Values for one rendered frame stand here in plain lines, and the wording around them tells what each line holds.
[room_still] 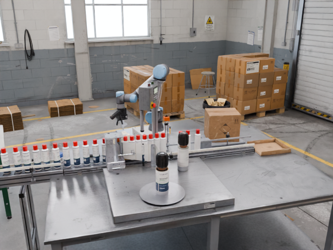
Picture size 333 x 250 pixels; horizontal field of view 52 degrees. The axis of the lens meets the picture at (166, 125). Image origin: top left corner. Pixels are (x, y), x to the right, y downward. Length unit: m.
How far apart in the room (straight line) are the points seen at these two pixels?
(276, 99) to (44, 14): 5.07
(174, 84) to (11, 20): 3.58
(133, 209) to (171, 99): 4.51
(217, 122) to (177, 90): 3.35
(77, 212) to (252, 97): 4.92
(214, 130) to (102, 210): 1.42
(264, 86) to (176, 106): 1.71
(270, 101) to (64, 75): 4.47
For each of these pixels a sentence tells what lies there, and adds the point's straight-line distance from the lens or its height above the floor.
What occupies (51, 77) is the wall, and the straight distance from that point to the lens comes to 8.07.
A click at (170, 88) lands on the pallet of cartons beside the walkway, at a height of 0.62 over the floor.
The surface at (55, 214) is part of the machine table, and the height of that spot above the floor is 0.83.
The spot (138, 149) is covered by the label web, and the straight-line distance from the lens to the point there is 2.71.
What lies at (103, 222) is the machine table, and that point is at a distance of 2.20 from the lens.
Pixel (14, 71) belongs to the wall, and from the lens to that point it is 7.98.
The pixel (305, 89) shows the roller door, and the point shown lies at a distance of 7.47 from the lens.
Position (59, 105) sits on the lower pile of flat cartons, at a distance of 7.14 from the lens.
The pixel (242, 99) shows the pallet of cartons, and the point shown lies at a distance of 6.53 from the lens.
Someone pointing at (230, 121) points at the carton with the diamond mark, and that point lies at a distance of 3.26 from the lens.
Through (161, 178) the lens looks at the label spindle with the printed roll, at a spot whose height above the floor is 1.02.
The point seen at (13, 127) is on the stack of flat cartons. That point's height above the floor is 0.07.
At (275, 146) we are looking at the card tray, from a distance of 3.37.
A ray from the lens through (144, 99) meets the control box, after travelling 2.73.
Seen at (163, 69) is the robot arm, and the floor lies 1.56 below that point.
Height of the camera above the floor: 2.08
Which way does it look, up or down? 19 degrees down
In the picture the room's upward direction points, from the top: straight up
